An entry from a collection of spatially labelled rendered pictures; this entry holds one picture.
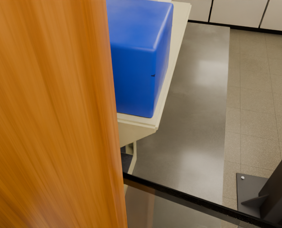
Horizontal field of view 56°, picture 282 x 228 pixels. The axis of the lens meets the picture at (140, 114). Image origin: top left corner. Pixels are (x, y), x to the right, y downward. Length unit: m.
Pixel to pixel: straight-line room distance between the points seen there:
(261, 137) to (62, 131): 2.27
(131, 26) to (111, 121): 0.11
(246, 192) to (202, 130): 1.07
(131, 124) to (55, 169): 0.09
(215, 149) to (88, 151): 0.83
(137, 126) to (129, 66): 0.07
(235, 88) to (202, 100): 1.64
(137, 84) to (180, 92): 0.93
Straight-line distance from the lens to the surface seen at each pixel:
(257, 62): 3.24
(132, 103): 0.28
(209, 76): 1.31
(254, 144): 2.34
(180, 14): 0.50
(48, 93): 0.17
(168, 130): 1.03
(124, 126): 0.30
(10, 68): 0.18
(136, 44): 0.24
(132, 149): 0.88
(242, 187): 2.06
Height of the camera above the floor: 1.73
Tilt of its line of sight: 47 degrees down
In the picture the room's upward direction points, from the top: straight up
